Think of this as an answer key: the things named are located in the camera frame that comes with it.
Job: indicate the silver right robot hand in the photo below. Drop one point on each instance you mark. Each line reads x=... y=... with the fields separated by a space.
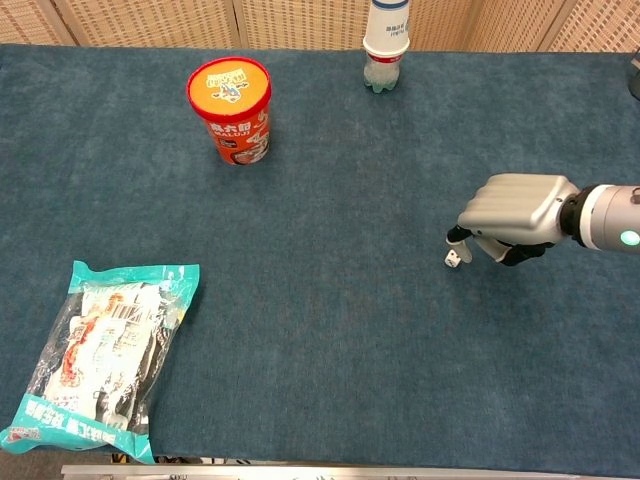
x=515 y=207

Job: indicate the teal snack food bag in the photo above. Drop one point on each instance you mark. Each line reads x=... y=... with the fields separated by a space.
x=102 y=355

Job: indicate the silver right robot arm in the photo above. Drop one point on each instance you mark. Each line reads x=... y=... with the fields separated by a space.
x=605 y=220

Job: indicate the clear plastic soda bottle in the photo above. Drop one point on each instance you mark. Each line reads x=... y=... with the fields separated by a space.
x=381 y=75

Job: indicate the red instant noodle cup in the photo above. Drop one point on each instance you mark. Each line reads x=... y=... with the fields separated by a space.
x=232 y=107

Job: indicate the dark object at table edge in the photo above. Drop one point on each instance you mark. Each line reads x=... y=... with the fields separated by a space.
x=635 y=75

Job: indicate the metal table edge rail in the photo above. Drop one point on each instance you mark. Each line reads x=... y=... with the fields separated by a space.
x=320 y=472

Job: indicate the dark teal table cloth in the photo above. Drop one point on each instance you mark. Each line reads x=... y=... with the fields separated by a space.
x=320 y=300

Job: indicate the small white die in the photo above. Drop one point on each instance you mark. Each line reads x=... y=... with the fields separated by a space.
x=452 y=260

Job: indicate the woven bamboo folding screen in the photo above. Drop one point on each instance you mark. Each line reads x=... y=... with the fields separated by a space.
x=200 y=22

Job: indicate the white paper cup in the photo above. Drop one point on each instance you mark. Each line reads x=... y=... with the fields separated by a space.
x=387 y=27

